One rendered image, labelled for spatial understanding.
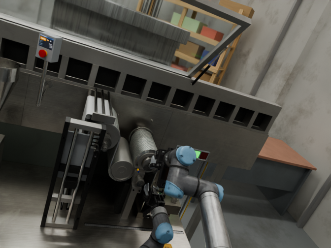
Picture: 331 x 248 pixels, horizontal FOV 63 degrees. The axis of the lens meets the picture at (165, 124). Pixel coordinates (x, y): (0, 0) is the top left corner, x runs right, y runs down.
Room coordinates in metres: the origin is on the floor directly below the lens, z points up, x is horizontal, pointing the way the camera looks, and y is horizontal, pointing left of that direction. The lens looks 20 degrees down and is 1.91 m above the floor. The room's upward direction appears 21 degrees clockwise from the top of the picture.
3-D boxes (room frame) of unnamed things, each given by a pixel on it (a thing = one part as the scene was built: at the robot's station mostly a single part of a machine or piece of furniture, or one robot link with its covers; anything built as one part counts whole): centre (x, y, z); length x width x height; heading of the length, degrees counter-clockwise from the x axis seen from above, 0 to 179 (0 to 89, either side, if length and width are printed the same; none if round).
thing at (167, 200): (1.41, -0.10, 1.00); 0.40 x 0.16 x 0.06; 22
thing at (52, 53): (1.02, 0.53, 1.66); 0.07 x 0.07 x 0.10; 86
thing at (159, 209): (1.02, -0.12, 1.11); 0.08 x 0.05 x 0.08; 112
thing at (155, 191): (1.09, -0.09, 1.12); 0.12 x 0.08 x 0.09; 22
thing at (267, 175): (3.48, -1.22, 0.43); 1.54 x 0.79 x 0.86; 110
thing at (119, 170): (1.27, 0.17, 1.18); 0.26 x 0.12 x 0.12; 22
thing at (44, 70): (1.03, 0.53, 1.51); 0.02 x 0.02 x 0.20
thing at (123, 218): (1.14, 0.03, 1.05); 0.06 x 0.05 x 0.31; 22
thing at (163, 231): (0.94, -0.15, 1.11); 0.11 x 0.08 x 0.09; 22
